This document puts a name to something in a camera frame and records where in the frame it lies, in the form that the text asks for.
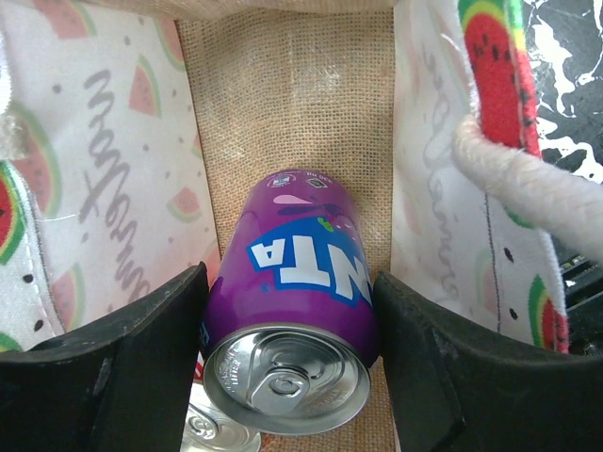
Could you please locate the watermelon print canvas bag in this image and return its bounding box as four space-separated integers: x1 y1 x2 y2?
1 1 602 451

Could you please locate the red cola can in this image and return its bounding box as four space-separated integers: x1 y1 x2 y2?
180 352 262 452

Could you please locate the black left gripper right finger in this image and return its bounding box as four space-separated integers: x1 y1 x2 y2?
373 273 602 451

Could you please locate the purple soda can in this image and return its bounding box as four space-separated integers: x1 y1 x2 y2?
201 169 380 436

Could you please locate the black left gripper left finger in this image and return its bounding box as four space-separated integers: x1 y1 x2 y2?
1 264 208 451

